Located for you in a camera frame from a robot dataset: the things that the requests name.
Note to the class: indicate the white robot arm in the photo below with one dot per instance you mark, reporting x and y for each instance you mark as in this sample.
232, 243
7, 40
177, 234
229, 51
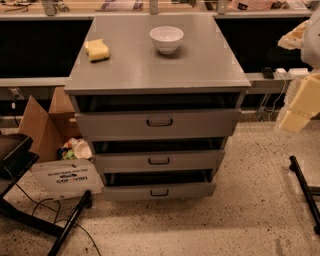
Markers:
306, 37

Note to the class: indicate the white ceramic bowl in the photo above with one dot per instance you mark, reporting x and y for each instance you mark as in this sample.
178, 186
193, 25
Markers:
166, 39

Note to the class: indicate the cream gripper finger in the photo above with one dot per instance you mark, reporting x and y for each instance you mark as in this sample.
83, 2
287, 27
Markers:
301, 104

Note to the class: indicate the grey drawer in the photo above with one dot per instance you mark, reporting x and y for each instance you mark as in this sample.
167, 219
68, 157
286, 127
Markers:
159, 124
157, 192
160, 161

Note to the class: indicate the black power adapter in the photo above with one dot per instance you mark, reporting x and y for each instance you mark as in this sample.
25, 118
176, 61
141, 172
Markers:
267, 73

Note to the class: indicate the yellow sponge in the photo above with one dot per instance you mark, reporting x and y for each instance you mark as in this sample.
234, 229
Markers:
96, 50

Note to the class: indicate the grey drawer cabinet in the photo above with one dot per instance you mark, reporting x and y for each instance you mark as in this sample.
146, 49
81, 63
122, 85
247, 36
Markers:
201, 74

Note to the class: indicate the grey bottom drawer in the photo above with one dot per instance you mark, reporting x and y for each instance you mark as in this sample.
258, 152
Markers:
157, 192

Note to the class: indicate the black stand leg right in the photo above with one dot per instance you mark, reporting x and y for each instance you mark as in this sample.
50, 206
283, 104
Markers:
309, 192

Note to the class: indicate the grey middle drawer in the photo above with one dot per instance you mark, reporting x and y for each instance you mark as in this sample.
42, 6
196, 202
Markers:
160, 161

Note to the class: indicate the white power strip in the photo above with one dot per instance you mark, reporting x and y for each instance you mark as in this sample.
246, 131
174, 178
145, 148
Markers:
282, 74

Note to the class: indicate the brown cardboard box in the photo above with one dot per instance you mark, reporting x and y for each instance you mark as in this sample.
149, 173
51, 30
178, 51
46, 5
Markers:
49, 130

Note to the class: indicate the grey top drawer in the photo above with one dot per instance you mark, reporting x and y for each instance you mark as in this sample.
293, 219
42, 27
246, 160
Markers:
159, 124

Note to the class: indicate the crumpled trash in box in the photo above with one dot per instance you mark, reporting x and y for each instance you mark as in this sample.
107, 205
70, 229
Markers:
74, 149

